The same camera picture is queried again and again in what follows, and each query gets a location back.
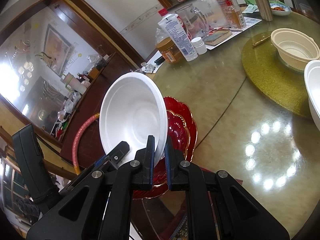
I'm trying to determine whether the white tube red cap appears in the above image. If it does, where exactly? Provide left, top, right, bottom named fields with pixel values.
left=158, top=8, right=198, bottom=62

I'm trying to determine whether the orange tea bottle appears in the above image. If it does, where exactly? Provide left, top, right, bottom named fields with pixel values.
left=217, top=0, right=246, bottom=29

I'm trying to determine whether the red scalloped plate gold rim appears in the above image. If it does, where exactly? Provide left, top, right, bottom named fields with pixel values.
left=133, top=96, right=198, bottom=200

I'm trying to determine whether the pink yellow hula hoop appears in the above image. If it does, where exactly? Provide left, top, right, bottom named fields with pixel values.
left=72, top=113, right=100, bottom=175

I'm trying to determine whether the book on tray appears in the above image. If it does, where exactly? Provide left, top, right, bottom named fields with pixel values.
left=203, top=30, right=232, bottom=46

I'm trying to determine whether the small white foam bowl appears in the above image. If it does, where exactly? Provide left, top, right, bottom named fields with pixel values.
left=99, top=72, right=168, bottom=165

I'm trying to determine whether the beige plastic bowl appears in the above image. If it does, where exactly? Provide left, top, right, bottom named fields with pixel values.
left=271, top=28, right=319, bottom=72

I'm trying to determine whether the clear glass pitcher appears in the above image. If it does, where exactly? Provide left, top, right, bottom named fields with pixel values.
left=175, top=4, right=209, bottom=39

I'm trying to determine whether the small white pill bottle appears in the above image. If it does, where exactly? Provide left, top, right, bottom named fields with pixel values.
left=191, top=37, right=207, bottom=55

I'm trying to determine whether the blue white dish with food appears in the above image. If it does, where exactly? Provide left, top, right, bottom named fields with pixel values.
left=270, top=2, right=292, bottom=16

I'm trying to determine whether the amber jar gold lid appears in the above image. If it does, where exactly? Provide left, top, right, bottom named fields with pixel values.
left=156, top=37, right=183, bottom=64

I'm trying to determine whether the green round placemat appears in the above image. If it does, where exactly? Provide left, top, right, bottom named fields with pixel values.
left=241, top=31, right=312, bottom=120

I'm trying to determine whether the large white foam bowl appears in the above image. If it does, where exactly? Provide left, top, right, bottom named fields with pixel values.
left=304, top=60, right=320, bottom=131

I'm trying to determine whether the red snack packet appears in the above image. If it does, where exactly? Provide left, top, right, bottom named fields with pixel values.
left=159, top=200, right=188, bottom=239

